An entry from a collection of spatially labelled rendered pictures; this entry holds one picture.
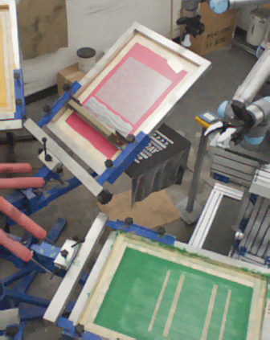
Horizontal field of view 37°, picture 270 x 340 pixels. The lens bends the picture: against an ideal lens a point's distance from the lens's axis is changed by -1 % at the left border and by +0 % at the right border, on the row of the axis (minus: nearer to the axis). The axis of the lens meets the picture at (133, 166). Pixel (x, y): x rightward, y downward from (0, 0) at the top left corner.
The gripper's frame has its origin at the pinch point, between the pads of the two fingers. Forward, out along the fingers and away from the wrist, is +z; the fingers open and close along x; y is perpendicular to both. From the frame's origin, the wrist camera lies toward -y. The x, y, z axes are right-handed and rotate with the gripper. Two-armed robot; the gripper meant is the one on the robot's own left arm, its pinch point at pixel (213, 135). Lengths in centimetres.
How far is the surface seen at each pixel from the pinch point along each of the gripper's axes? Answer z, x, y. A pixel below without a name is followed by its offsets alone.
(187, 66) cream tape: -52, 60, 10
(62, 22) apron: -108, 279, 50
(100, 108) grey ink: -13, 87, 30
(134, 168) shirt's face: -18, 68, 64
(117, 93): -24, 85, 24
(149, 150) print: -35, 74, 63
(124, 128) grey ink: -13, 66, 33
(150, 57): -47, 83, 10
